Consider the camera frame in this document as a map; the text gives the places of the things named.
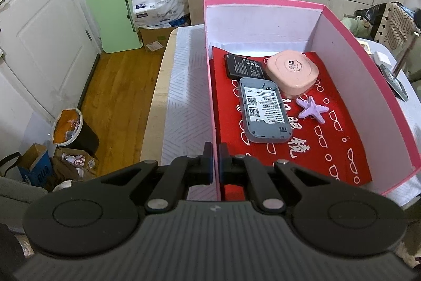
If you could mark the beige small frame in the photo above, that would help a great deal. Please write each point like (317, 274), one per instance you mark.
(365, 47)

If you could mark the trash bin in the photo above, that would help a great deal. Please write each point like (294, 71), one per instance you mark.
(74, 133)

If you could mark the blue cardboard box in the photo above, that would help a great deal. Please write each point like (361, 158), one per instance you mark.
(36, 169)

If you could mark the white door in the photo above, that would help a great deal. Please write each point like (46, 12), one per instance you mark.
(42, 21)

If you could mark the brown cardboard box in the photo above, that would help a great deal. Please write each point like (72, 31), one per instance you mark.
(154, 39)

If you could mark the purple starfish toy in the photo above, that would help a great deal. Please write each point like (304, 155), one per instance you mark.
(312, 109)

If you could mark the black battery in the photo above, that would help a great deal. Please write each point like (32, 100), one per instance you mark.
(245, 65)

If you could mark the grey pocket router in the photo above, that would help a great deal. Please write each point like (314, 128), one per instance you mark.
(264, 109)

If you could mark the red printed sheet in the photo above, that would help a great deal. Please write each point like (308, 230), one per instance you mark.
(322, 142)

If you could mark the white tissue package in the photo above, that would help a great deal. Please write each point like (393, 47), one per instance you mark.
(158, 7)

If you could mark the green folding board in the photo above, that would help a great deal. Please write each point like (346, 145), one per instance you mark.
(113, 17)

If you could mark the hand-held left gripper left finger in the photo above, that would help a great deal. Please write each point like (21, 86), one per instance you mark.
(205, 169)

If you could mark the patterned bag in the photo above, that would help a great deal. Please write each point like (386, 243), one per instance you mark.
(394, 24)

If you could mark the brown paper bag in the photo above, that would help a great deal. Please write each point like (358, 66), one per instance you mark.
(74, 165)

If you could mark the white charger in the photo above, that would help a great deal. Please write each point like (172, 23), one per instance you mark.
(382, 58)

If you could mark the pink rounded case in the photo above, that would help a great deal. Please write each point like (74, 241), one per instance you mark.
(291, 72)

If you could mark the grey upholstered seat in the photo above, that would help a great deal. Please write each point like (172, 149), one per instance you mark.
(19, 198)

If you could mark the grey back cover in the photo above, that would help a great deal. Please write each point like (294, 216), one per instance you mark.
(396, 85)

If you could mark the green plush toy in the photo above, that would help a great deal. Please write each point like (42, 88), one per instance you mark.
(353, 27)

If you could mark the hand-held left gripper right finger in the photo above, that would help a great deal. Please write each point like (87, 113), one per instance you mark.
(227, 169)

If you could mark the pink cardboard box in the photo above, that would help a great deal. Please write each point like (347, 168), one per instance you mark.
(355, 70)

